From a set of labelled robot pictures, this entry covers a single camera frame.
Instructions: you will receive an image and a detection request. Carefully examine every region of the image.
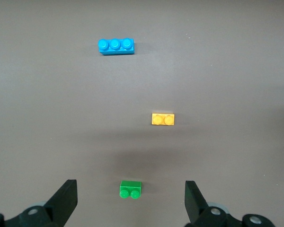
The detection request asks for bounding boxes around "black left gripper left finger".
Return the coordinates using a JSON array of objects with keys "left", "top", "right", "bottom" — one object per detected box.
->
[{"left": 18, "top": 179, "right": 78, "bottom": 227}]

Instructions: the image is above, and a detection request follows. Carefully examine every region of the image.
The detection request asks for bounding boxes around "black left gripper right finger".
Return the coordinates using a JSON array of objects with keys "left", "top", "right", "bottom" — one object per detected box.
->
[{"left": 184, "top": 180, "right": 230, "bottom": 227}]

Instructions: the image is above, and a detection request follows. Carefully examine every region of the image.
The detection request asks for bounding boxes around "yellow two-stud block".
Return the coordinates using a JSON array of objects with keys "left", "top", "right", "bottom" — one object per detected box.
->
[{"left": 151, "top": 113, "right": 175, "bottom": 127}]

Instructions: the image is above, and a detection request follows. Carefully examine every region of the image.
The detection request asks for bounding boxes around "green two-stud block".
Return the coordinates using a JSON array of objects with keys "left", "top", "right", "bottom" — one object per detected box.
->
[{"left": 119, "top": 180, "right": 142, "bottom": 200}]

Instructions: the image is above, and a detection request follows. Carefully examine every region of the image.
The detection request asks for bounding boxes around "blue three-stud block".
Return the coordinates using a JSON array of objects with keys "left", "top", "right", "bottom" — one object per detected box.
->
[{"left": 97, "top": 37, "right": 135, "bottom": 56}]

